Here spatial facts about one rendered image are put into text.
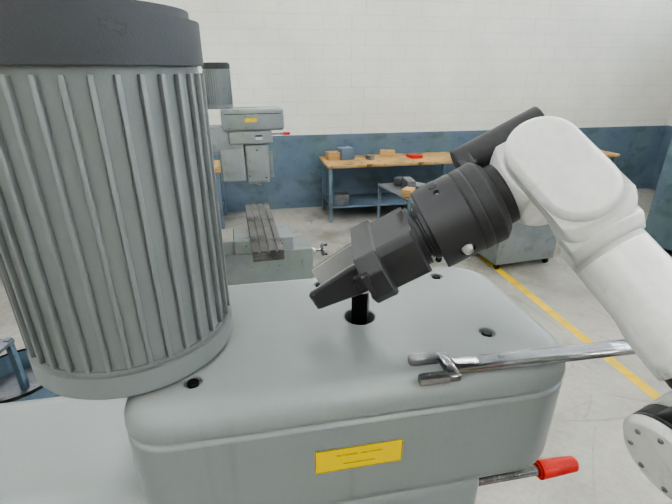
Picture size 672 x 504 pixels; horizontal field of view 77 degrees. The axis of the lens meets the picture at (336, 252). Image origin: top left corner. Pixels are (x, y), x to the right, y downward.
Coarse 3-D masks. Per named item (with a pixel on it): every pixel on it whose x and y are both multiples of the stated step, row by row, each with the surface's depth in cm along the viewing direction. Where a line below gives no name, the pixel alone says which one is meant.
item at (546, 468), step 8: (568, 456) 54; (536, 464) 53; (544, 464) 53; (552, 464) 53; (560, 464) 53; (568, 464) 53; (576, 464) 54; (512, 472) 53; (520, 472) 53; (528, 472) 53; (536, 472) 53; (544, 472) 52; (552, 472) 53; (560, 472) 53; (568, 472) 53; (480, 480) 52; (488, 480) 52; (496, 480) 52; (504, 480) 52
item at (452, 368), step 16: (432, 352) 44; (512, 352) 44; (528, 352) 44; (544, 352) 44; (560, 352) 44; (576, 352) 44; (592, 352) 44; (608, 352) 44; (624, 352) 44; (448, 368) 41; (464, 368) 41; (480, 368) 42; (496, 368) 42; (432, 384) 40
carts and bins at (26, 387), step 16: (400, 176) 535; (400, 192) 500; (0, 352) 219; (16, 352) 231; (0, 368) 248; (16, 368) 233; (0, 384) 243; (16, 384) 243; (32, 384) 243; (0, 400) 231; (16, 400) 218
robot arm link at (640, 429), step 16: (640, 416) 34; (656, 416) 33; (624, 432) 36; (640, 432) 34; (656, 432) 32; (640, 448) 35; (656, 448) 33; (640, 464) 35; (656, 464) 34; (656, 480) 34
